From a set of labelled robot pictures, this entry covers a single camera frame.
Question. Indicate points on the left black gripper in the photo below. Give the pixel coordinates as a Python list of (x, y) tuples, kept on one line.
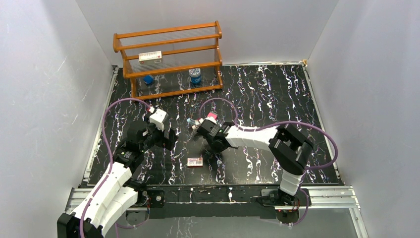
[(165, 137)]

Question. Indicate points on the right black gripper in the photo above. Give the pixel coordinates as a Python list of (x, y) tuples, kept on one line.
[(216, 149)]

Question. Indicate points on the light blue stapler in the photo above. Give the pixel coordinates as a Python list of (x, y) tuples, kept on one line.
[(194, 123)]

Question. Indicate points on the red white staple box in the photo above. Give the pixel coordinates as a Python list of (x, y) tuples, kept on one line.
[(195, 162)]

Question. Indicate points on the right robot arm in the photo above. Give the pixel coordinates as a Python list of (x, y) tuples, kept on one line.
[(288, 145)]

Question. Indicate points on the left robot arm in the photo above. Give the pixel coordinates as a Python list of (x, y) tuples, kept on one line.
[(116, 191)]

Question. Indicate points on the pink eraser block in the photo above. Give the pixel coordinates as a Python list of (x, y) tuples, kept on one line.
[(212, 116)]

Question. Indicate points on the blue round tin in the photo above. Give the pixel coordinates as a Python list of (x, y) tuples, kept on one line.
[(195, 76)]

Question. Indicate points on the small blue box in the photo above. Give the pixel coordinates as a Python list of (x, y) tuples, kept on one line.
[(148, 80)]

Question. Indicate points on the orange wooden shelf rack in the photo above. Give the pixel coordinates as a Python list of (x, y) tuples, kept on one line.
[(183, 48)]

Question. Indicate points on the white staple box on shelf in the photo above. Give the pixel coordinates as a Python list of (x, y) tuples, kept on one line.
[(150, 58)]

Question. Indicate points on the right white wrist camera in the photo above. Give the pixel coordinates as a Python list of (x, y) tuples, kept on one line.
[(211, 120)]

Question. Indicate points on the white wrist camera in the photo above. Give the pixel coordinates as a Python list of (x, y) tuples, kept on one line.
[(211, 120), (158, 117)]

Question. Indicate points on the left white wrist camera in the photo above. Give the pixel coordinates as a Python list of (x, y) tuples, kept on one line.
[(158, 117)]

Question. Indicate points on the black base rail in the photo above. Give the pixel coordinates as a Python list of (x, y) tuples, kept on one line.
[(252, 200)]

